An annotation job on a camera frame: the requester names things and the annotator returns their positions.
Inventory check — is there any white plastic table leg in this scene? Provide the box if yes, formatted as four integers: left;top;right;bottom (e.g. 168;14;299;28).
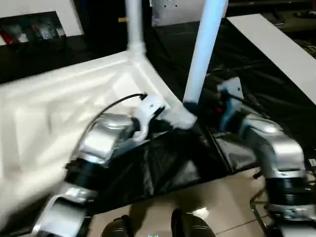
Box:
124;0;147;55
182;0;230;119

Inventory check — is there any white plastic table top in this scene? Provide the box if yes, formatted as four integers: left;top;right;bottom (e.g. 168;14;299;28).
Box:
0;48;198;220

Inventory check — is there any black table mat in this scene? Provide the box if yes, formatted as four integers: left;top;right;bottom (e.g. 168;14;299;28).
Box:
0;18;316;218

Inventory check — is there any white flat board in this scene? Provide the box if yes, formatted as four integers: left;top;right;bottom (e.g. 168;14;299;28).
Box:
225;13;316;106

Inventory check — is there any grey cushion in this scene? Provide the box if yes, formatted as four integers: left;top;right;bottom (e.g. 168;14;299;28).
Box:
150;0;206;27

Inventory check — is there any dark left robot foot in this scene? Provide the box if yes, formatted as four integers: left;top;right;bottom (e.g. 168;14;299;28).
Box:
100;214;132;237

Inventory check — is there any black low furniture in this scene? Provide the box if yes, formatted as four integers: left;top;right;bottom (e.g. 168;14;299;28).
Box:
226;0;316;27

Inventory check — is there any black cabinet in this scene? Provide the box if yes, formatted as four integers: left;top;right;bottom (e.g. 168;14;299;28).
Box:
73;0;154;54

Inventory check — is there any white glass-door cabinet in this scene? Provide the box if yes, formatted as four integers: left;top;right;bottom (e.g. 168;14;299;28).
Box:
0;0;84;48

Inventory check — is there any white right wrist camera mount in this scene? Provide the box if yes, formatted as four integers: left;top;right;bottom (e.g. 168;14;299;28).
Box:
216;76;244;132

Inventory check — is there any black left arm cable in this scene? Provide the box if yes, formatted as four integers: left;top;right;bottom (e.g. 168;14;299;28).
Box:
78;92;149;140

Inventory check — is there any chrome metal floor frame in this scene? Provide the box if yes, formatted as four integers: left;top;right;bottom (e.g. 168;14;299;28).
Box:
248;189;275;231

